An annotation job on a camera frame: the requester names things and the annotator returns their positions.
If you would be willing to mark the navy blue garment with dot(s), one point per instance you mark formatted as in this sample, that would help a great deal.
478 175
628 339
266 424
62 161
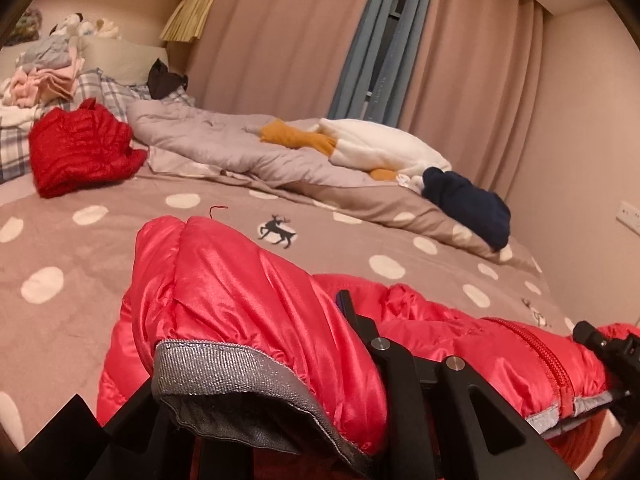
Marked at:
470 205

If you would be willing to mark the beige pillow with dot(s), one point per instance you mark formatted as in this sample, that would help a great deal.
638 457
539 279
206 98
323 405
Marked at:
130 62

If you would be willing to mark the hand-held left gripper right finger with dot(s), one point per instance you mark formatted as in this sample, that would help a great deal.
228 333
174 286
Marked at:
362 327

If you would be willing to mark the pink curtain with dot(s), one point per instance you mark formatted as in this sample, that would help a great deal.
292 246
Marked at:
475 85
280 35

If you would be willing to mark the blue curtain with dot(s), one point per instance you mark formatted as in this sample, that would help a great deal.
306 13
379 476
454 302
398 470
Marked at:
370 60

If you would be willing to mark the white wall socket strip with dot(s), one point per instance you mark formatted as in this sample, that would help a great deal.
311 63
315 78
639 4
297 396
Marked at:
631 217

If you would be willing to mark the white plush goose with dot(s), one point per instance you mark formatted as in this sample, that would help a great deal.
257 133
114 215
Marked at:
370 145

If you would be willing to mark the pink-red hooded puffer jacket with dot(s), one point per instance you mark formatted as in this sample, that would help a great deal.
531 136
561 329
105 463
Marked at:
240 285

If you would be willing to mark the pile of pastel clothes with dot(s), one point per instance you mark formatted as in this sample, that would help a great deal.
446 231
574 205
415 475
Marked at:
45 75

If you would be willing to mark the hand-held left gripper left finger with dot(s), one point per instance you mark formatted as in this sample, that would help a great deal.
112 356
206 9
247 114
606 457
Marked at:
135 432

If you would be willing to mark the dark knitted item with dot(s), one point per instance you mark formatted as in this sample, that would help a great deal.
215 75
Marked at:
25 25

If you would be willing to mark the black cloth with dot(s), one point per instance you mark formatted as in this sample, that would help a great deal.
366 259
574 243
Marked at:
165 80

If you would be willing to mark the dark red puffer jacket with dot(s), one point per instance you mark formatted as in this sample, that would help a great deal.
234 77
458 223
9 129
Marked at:
80 150

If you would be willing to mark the group of plush toys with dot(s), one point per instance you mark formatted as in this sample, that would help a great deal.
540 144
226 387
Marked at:
80 25

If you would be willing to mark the grey duvet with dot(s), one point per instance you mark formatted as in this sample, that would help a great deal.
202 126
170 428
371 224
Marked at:
225 140

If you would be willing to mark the plaid pillow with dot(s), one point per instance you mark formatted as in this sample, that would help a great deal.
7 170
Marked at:
100 90
15 152

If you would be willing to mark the red thread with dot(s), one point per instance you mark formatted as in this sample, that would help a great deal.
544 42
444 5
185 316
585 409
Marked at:
218 207

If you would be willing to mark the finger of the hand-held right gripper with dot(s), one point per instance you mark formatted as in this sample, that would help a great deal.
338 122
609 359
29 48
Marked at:
595 337

